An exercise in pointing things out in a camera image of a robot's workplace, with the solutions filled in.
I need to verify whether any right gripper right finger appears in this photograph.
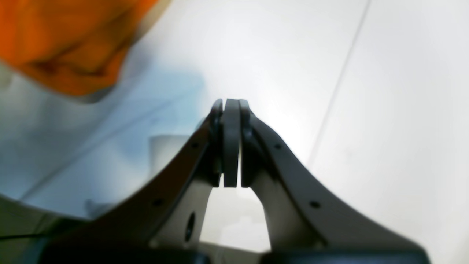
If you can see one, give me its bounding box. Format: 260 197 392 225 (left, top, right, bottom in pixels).
222 99 422 252

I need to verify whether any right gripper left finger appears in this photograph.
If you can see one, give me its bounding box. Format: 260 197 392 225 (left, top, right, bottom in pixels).
55 99 223 249

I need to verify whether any orange t-shirt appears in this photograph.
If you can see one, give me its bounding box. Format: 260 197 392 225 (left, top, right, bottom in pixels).
0 0 170 98

